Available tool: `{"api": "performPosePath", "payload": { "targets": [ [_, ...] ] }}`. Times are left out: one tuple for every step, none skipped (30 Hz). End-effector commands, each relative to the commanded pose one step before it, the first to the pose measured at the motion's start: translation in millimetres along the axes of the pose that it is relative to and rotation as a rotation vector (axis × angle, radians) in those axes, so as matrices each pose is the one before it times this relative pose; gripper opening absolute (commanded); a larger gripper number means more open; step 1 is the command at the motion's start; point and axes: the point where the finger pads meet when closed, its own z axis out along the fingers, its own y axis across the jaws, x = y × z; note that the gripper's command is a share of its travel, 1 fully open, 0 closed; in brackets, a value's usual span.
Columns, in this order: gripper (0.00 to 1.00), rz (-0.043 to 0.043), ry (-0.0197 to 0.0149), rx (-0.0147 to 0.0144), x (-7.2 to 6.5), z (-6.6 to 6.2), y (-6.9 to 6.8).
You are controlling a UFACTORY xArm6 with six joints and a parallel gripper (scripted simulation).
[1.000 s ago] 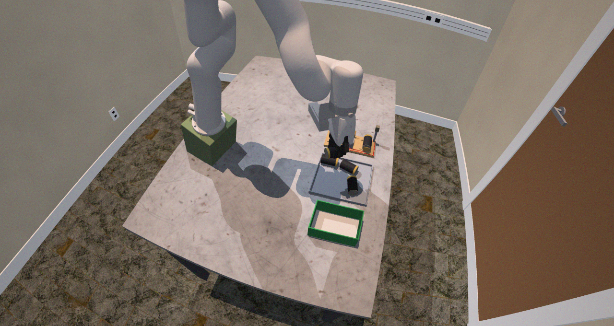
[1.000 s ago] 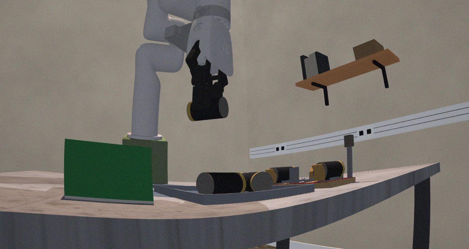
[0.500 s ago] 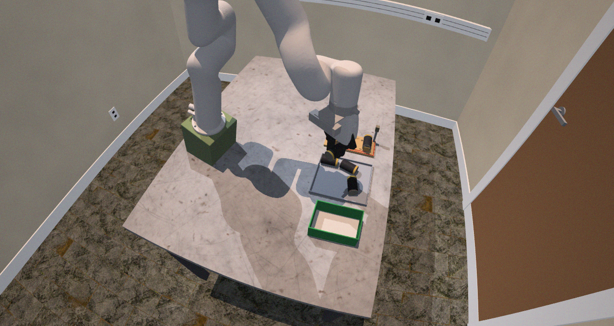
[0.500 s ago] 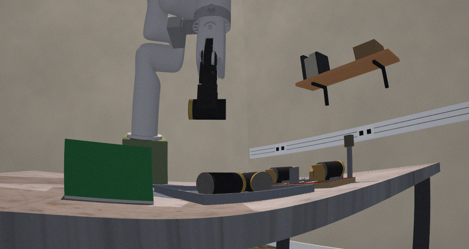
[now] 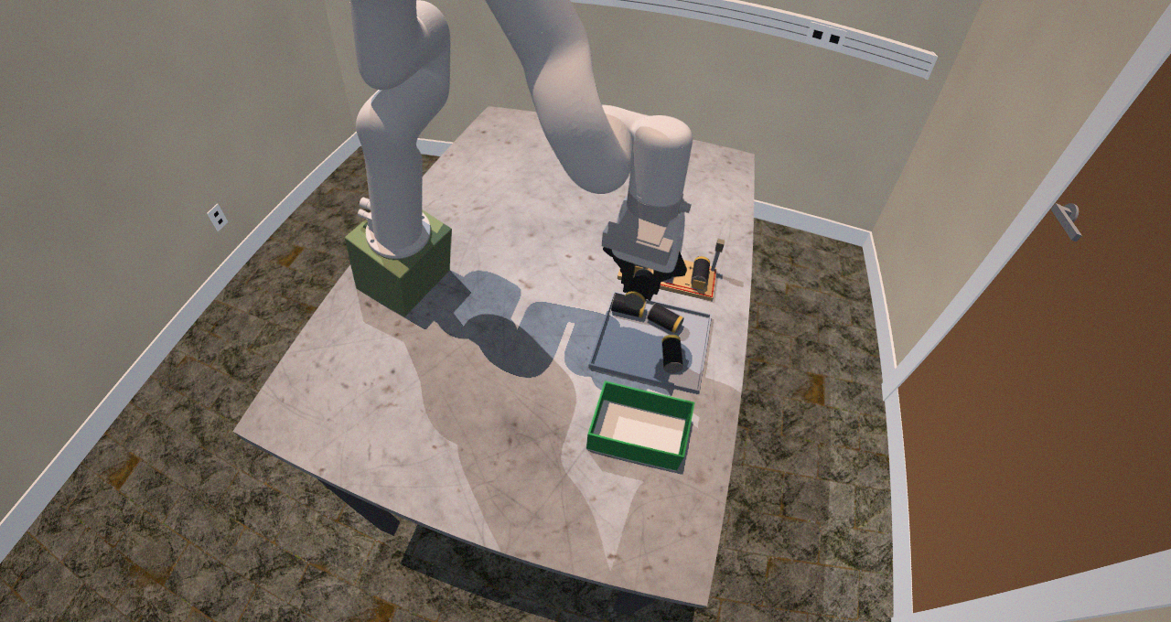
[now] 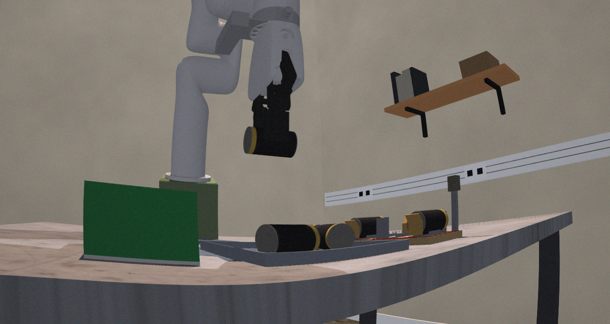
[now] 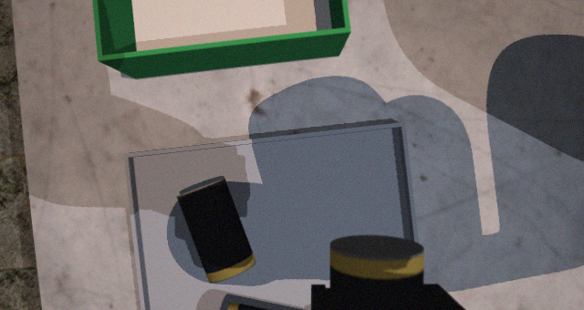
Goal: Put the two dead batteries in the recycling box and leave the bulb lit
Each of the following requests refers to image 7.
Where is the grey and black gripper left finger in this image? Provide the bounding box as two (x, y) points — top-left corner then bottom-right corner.
(311, 284), (337, 310)

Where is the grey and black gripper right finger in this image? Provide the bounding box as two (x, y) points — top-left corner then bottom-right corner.
(423, 284), (465, 310)

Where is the black and gold battery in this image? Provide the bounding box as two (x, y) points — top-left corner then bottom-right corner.
(177, 178), (256, 284)
(226, 302), (268, 310)
(329, 235), (424, 310)

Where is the grey square tray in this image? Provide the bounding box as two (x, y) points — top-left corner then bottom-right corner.
(124, 122), (419, 310)

